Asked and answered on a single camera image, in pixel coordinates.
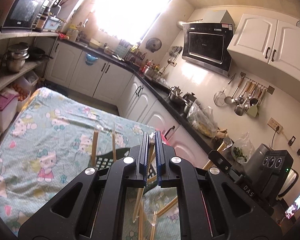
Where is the small wall fan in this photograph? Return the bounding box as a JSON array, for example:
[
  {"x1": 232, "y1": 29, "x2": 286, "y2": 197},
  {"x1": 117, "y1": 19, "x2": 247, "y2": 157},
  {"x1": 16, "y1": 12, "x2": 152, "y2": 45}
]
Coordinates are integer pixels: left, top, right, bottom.
[{"x1": 146, "y1": 37, "x2": 162, "y2": 53}]

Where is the black frying pan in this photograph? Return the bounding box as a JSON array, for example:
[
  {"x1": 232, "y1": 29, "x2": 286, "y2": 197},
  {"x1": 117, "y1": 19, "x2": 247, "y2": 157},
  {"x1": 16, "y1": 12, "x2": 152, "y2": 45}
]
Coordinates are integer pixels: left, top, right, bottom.
[{"x1": 28, "y1": 47, "x2": 53, "y2": 61}]

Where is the dark green utensil basket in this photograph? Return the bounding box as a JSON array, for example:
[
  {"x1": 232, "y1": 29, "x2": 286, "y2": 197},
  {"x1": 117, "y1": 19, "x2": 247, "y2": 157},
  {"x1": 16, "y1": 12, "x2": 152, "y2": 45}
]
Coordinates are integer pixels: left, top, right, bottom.
[{"x1": 93, "y1": 147, "x2": 130, "y2": 170}]

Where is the steel kettle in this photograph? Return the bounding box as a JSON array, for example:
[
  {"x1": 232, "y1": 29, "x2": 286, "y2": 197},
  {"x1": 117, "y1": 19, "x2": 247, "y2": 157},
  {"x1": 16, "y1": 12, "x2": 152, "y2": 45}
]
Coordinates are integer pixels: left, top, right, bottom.
[{"x1": 169, "y1": 86, "x2": 186, "y2": 105}]

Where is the steel stock pot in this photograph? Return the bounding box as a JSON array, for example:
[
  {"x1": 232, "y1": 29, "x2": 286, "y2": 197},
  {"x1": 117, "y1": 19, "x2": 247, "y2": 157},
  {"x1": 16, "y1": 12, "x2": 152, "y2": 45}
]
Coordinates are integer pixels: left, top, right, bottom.
[{"x1": 4, "y1": 42, "x2": 30, "y2": 73}]

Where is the light blue storage box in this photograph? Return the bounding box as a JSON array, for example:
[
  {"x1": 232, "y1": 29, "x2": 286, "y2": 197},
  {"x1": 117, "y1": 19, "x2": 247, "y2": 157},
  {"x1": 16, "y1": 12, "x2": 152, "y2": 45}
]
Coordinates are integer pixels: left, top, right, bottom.
[{"x1": 43, "y1": 16, "x2": 61, "y2": 31}]

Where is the pink lidded bin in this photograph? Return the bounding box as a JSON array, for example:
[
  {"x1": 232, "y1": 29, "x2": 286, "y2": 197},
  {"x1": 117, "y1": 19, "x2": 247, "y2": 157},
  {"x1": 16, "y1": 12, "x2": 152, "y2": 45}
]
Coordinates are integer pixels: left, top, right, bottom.
[{"x1": 0, "y1": 87, "x2": 18, "y2": 132}]

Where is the steel pot on counter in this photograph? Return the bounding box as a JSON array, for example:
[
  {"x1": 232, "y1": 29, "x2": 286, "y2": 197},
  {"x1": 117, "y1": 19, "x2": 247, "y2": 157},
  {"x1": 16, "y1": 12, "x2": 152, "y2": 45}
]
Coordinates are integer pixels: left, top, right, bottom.
[{"x1": 144, "y1": 66, "x2": 161, "y2": 80}]

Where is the black microwave oven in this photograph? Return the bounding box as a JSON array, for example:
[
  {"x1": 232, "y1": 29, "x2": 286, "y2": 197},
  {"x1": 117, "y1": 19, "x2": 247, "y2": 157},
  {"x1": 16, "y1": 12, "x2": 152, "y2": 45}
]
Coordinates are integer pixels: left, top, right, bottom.
[{"x1": 1, "y1": 0, "x2": 47, "y2": 29}]

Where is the wire mesh skimmer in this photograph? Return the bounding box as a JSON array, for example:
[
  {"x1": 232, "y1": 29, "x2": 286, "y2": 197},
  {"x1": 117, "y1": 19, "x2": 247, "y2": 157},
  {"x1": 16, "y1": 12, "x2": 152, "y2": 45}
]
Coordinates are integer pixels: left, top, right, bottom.
[{"x1": 213, "y1": 74, "x2": 236, "y2": 107}]

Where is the hello kitty tablecloth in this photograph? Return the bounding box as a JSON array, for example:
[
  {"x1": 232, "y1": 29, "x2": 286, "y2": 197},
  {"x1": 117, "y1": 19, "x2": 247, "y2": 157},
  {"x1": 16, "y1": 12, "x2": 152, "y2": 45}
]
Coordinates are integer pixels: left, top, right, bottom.
[{"x1": 0, "y1": 87, "x2": 180, "y2": 240}]

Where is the wall power socket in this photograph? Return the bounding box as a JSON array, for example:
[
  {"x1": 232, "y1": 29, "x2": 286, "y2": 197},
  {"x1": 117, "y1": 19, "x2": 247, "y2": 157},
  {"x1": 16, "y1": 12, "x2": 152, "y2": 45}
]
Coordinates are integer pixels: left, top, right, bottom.
[{"x1": 267, "y1": 118, "x2": 283, "y2": 134}]

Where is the black range hood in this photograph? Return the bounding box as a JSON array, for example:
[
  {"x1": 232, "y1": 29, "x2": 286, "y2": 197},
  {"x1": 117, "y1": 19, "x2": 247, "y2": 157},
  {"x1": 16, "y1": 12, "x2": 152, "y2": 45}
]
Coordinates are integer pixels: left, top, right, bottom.
[{"x1": 179, "y1": 10, "x2": 235, "y2": 76}]

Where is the white upper cabinet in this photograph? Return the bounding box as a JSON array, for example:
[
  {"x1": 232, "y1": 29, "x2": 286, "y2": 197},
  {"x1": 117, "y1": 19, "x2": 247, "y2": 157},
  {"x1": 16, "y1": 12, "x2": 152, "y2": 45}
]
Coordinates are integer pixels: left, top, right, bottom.
[{"x1": 228, "y1": 14, "x2": 300, "y2": 102}]

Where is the clear plastic bag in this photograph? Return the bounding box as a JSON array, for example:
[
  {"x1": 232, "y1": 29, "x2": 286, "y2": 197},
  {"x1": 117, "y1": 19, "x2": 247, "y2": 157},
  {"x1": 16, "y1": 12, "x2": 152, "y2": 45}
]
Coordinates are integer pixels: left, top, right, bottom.
[{"x1": 187, "y1": 102, "x2": 218, "y2": 138}]

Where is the blue hanging bowl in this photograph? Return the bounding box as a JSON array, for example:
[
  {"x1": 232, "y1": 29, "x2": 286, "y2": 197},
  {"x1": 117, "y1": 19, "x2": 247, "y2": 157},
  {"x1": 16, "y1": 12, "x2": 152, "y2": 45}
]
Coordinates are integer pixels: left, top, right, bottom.
[{"x1": 85, "y1": 53, "x2": 98, "y2": 66}]

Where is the steel ladle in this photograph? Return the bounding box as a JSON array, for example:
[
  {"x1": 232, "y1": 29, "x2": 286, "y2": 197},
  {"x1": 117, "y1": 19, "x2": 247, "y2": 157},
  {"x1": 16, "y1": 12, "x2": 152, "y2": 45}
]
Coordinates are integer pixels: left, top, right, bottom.
[{"x1": 224, "y1": 72, "x2": 246, "y2": 105}]

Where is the blender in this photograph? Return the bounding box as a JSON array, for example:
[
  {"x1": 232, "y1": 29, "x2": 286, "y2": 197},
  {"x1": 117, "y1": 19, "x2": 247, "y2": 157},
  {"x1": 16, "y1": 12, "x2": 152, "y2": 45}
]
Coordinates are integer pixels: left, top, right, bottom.
[{"x1": 48, "y1": 0, "x2": 65, "y2": 16}]

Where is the chopsticks compartment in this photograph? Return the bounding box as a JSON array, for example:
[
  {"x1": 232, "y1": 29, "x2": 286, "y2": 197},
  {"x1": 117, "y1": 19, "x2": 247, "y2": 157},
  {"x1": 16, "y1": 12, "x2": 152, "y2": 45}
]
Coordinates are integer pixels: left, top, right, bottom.
[
  {"x1": 203, "y1": 137, "x2": 233, "y2": 171},
  {"x1": 90, "y1": 125, "x2": 103, "y2": 167}
]

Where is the green spatula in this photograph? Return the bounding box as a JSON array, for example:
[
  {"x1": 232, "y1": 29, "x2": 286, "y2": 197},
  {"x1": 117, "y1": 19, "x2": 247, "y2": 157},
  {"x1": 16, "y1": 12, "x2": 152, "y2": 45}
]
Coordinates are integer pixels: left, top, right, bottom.
[{"x1": 247, "y1": 88, "x2": 267, "y2": 118}]

